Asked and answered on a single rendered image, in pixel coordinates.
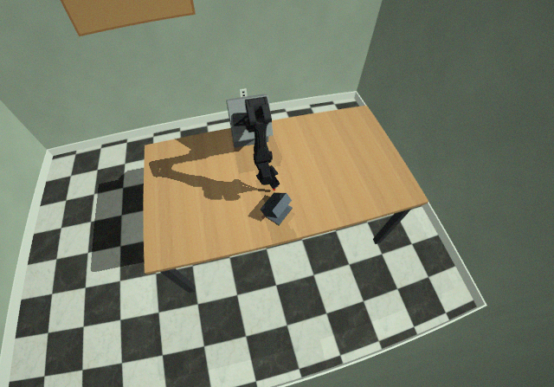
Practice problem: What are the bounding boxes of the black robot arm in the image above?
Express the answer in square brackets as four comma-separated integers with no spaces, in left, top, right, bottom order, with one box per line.
[233,97,280,189]

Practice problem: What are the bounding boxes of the dark grey panel with slot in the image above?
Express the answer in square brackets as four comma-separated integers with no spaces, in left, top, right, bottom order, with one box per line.
[260,192,293,225]

